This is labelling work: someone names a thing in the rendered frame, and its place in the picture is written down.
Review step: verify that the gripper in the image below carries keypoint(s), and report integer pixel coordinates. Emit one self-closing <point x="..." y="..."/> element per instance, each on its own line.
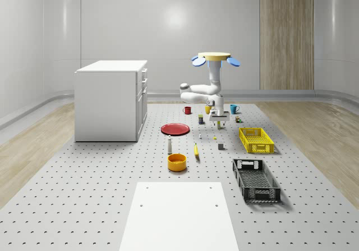
<point x="219" y="117"/>

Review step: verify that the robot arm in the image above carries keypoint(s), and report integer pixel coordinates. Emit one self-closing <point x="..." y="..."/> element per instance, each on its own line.
<point x="214" y="78"/>

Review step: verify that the yellow mug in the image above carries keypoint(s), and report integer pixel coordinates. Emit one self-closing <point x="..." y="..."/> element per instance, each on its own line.
<point x="207" y="109"/>

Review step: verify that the blue mug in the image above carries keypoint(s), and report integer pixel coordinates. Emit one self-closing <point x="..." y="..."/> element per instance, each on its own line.
<point x="234" y="109"/>

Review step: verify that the flat-sided can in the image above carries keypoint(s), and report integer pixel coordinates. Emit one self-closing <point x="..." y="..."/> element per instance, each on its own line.
<point x="200" y="119"/>

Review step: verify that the puzzle cube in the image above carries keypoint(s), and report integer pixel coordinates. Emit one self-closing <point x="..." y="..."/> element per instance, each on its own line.
<point x="238" y="119"/>

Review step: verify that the grey cube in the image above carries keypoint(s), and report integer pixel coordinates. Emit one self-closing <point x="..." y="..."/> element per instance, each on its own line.
<point x="221" y="146"/>

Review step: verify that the red mug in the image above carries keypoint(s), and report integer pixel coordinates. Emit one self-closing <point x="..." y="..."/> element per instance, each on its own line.
<point x="187" y="110"/>

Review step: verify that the banana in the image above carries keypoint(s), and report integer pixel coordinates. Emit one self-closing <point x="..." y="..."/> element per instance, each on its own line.
<point x="196" y="151"/>

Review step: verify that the yellow basket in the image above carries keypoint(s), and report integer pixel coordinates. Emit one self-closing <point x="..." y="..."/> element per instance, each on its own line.
<point x="255" y="139"/>

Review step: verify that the red plate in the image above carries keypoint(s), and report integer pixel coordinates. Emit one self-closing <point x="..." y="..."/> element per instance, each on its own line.
<point x="175" y="129"/>

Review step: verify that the white bottle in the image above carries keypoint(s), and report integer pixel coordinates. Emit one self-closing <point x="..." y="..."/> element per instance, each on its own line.
<point x="169" y="145"/>

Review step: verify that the yellow bowl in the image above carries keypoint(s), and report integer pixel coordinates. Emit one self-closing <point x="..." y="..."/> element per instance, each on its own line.
<point x="177" y="162"/>

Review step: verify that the dark grey basket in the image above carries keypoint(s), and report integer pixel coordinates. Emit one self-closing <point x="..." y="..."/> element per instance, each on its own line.
<point x="255" y="181"/>

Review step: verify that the white board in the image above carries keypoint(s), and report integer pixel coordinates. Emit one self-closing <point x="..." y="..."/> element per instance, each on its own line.
<point x="178" y="216"/>

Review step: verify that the white cabinet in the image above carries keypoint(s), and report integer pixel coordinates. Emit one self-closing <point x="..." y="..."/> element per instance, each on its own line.
<point x="108" y="102"/>

